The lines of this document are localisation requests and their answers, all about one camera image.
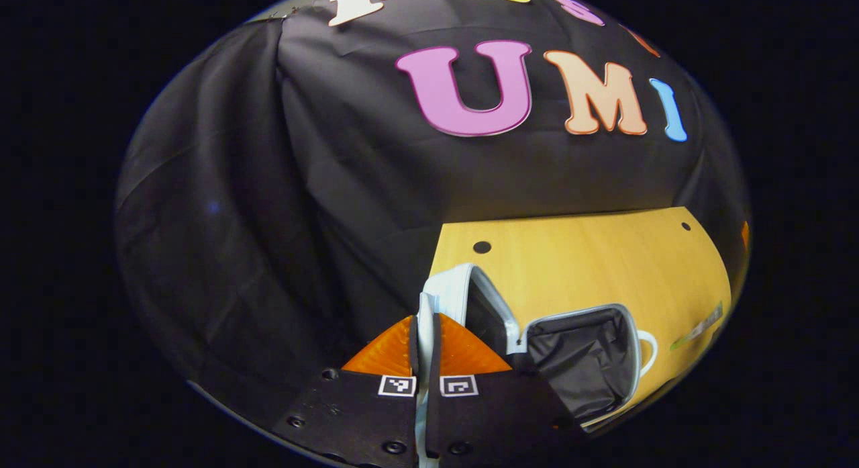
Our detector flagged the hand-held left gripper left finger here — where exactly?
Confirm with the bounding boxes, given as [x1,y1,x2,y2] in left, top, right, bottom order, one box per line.
[270,312,421,468]

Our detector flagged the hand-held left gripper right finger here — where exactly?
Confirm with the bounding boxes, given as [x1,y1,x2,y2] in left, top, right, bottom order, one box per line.
[425,311,579,467]

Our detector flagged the green and white tube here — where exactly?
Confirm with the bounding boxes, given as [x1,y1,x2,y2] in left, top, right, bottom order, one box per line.
[670,300,725,352]

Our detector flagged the small white suitcase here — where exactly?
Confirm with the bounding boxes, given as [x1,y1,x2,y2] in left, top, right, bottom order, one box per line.
[415,262,660,468]

